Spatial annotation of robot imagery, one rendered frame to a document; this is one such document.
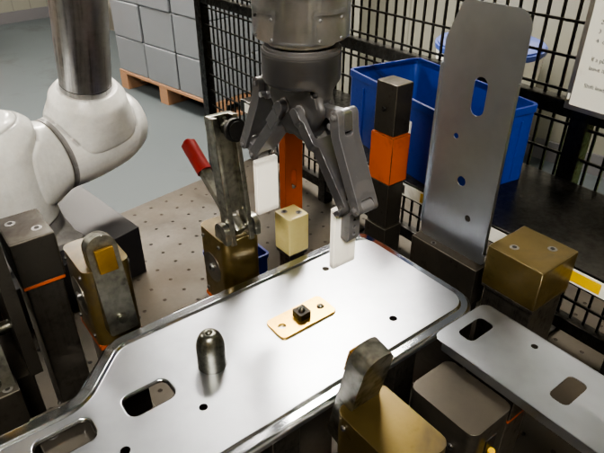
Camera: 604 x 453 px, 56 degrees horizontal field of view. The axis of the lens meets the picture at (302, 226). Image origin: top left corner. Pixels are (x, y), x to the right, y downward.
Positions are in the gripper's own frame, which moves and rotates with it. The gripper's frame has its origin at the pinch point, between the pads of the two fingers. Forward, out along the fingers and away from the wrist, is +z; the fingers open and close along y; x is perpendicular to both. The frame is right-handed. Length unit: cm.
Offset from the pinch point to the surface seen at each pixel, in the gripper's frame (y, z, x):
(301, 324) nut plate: 1.3, 13.0, -1.1
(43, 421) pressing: -3.2, 12.8, -30.1
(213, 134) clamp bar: -15.1, -6.4, -1.9
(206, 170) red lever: -21.4, 1.4, -0.2
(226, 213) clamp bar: -13.4, 4.0, -1.9
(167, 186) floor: -221, 114, 77
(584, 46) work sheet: 0, -11, 54
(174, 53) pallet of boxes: -324, 73, 139
